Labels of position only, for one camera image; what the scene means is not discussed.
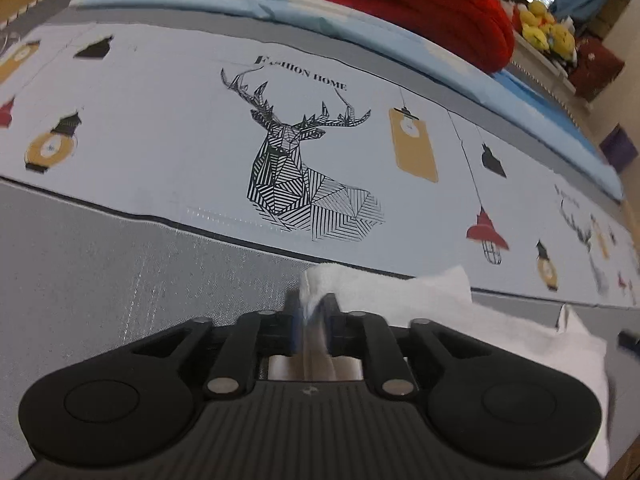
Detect purple storage box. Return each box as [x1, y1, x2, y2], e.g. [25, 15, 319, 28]
[599, 127, 639, 172]

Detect white trimmed side table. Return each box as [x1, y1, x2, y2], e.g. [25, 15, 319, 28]
[509, 35, 593, 113]

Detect red knitted blanket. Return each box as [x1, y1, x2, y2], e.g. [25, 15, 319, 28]
[300, 0, 516, 76]

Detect light blue quilt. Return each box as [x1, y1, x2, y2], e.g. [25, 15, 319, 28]
[74, 0, 626, 202]

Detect yellow plush toy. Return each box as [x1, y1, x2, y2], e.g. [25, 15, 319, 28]
[548, 24, 577, 60]
[519, 0, 557, 52]

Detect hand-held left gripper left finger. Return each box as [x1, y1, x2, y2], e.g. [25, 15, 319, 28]
[130, 287, 307, 401]

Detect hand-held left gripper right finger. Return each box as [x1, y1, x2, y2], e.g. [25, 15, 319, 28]
[320, 292, 494, 401]

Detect dark red cushion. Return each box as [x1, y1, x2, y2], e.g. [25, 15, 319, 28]
[570, 37, 627, 102]

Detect deer printed bed sheet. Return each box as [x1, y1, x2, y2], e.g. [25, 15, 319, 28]
[0, 10, 640, 480]

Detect small white garment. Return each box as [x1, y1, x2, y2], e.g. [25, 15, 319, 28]
[297, 262, 612, 477]

